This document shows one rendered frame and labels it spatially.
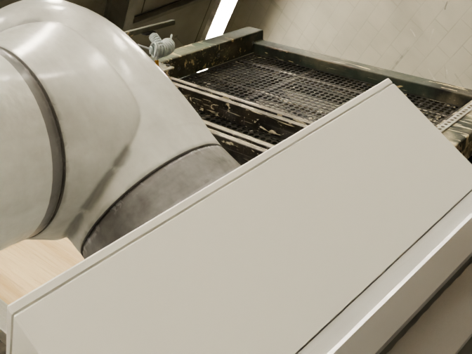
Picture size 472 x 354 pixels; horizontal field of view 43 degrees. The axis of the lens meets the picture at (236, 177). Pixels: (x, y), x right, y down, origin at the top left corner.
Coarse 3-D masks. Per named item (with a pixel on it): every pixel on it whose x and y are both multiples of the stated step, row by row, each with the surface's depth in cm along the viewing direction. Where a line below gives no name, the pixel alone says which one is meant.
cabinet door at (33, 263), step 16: (32, 240) 151; (48, 240) 151; (64, 240) 151; (0, 256) 145; (16, 256) 145; (32, 256) 145; (48, 256) 145; (64, 256) 145; (80, 256) 145; (0, 272) 140; (16, 272) 140; (32, 272) 140; (48, 272) 140; (0, 288) 134; (16, 288) 134; (32, 288) 135
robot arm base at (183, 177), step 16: (176, 160) 46; (192, 160) 47; (208, 160) 48; (224, 160) 49; (160, 176) 45; (176, 176) 46; (192, 176) 46; (208, 176) 46; (144, 192) 45; (160, 192) 45; (176, 192) 45; (192, 192) 45; (112, 208) 45; (128, 208) 45; (144, 208) 45; (160, 208) 44; (112, 224) 45; (128, 224) 45; (96, 240) 46; (112, 240) 45
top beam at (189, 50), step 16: (240, 32) 291; (256, 32) 293; (176, 48) 267; (192, 48) 267; (208, 48) 270; (224, 48) 278; (240, 48) 287; (176, 64) 258; (192, 64) 265; (208, 64) 273
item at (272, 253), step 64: (320, 128) 42; (384, 128) 44; (256, 192) 37; (320, 192) 39; (384, 192) 40; (448, 192) 42; (128, 256) 32; (192, 256) 33; (256, 256) 35; (320, 256) 36; (384, 256) 38; (64, 320) 29; (128, 320) 30; (192, 320) 32; (256, 320) 33; (320, 320) 34
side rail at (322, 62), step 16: (256, 48) 293; (272, 48) 287; (288, 48) 285; (288, 64) 284; (304, 64) 278; (320, 64) 272; (336, 64) 267; (352, 64) 266; (352, 80) 264; (368, 80) 259; (400, 80) 249; (416, 80) 248; (432, 80) 248; (432, 96) 243; (448, 96) 238; (464, 96) 234
